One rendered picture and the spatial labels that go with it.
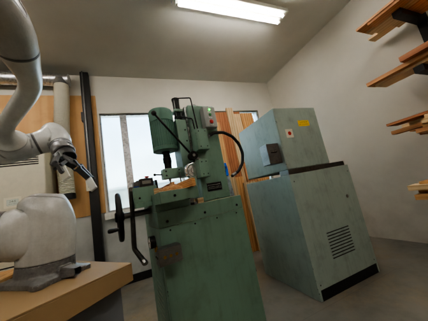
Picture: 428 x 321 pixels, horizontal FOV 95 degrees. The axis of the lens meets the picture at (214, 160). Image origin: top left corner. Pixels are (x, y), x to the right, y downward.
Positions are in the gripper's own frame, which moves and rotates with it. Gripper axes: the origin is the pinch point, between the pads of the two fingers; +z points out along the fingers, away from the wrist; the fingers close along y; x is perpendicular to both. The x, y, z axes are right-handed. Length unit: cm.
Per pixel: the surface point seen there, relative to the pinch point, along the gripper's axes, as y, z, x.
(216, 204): 60, 29, -35
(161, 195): 25.0, 16.0, -17.4
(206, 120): 50, -19, -70
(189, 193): 34.0, 21.8, -27.8
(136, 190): 35.9, -3.7, -5.9
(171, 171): 54, -9, -27
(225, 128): 195, -90, -125
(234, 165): 210, -39, -93
